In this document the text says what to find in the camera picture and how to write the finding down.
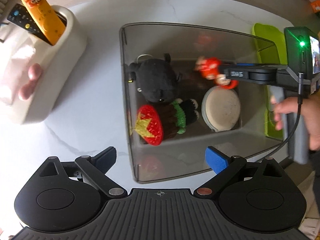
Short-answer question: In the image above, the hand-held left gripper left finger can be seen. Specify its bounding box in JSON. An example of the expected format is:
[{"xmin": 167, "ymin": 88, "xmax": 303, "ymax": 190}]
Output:
[{"xmin": 39, "ymin": 147, "xmax": 127, "ymax": 198}]

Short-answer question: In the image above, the orange cartoon remote control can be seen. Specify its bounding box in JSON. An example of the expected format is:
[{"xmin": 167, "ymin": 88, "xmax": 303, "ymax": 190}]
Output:
[{"xmin": 20, "ymin": 0, "xmax": 67, "ymax": 46}]

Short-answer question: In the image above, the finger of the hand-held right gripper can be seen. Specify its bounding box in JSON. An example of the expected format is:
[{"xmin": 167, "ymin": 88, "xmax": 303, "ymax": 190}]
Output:
[
  {"xmin": 235, "ymin": 62, "xmax": 275, "ymax": 67},
  {"xmin": 218, "ymin": 65, "xmax": 278, "ymax": 85}
]

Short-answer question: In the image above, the white tissue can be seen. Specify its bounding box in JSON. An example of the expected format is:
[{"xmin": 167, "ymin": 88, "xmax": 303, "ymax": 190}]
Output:
[{"xmin": 0, "ymin": 30, "xmax": 38, "ymax": 105}]

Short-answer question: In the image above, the grey translucent storage bin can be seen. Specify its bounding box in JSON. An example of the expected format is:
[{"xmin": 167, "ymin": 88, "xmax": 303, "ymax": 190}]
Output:
[{"xmin": 119, "ymin": 22, "xmax": 292, "ymax": 183}]

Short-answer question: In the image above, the round beige case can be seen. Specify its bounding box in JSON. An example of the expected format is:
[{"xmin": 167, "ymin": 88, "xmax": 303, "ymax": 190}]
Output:
[{"xmin": 201, "ymin": 85, "xmax": 242, "ymax": 132}]

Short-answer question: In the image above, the black plush toy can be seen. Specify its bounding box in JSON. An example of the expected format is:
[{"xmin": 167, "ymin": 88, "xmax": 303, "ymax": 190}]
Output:
[{"xmin": 127, "ymin": 53, "xmax": 182, "ymax": 104}]

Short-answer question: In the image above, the person's right hand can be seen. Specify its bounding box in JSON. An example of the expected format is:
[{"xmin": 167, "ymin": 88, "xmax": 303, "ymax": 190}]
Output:
[{"xmin": 271, "ymin": 92, "xmax": 320, "ymax": 152}]

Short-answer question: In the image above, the white tissue box organizer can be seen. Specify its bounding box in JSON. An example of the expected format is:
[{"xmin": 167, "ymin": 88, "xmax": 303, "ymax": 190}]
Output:
[{"xmin": 0, "ymin": 5, "xmax": 88, "ymax": 125}]

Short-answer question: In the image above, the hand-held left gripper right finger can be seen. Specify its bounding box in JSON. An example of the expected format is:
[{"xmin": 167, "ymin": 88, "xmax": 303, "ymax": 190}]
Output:
[{"xmin": 194, "ymin": 147, "xmax": 288, "ymax": 200}]

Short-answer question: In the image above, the black cable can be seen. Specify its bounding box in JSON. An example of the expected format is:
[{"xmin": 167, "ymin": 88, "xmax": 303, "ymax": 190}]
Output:
[{"xmin": 246, "ymin": 72, "xmax": 304, "ymax": 162}]

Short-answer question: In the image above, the crocheted strawberry hat doll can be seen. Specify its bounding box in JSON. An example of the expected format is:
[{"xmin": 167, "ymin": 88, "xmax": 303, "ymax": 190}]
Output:
[{"xmin": 136, "ymin": 98, "xmax": 200, "ymax": 147}]

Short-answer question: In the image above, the black remote control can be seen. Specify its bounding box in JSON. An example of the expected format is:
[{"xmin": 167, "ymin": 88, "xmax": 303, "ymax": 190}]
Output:
[{"xmin": 6, "ymin": 4, "xmax": 68, "ymax": 46}]

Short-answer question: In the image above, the red toy figure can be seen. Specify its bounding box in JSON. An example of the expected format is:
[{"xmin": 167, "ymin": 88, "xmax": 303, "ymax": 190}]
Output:
[{"xmin": 195, "ymin": 56, "xmax": 238, "ymax": 90}]

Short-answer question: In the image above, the lime green bin lid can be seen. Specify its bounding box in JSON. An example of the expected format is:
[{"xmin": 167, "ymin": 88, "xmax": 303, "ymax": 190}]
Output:
[{"xmin": 251, "ymin": 23, "xmax": 288, "ymax": 140}]

